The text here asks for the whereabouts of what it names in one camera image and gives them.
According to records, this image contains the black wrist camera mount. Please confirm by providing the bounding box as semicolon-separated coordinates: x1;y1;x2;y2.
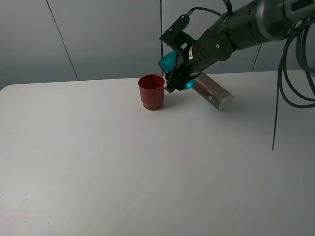
159;14;195;55

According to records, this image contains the teal transparent plastic cup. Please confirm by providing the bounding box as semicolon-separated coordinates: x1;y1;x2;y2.
158;51;195;90

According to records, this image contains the smoky brown transparent bottle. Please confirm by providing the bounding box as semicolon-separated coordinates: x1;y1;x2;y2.
192;72;233;111

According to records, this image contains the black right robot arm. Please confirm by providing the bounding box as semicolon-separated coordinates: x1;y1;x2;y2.
160;0;315;93

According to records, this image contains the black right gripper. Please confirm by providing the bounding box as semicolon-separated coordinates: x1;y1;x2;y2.
165;40;231;93

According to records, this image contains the red plastic cup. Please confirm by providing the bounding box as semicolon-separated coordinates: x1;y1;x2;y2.
138;74;165;111

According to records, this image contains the black camera cable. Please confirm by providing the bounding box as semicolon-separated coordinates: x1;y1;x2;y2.
186;0;315;151

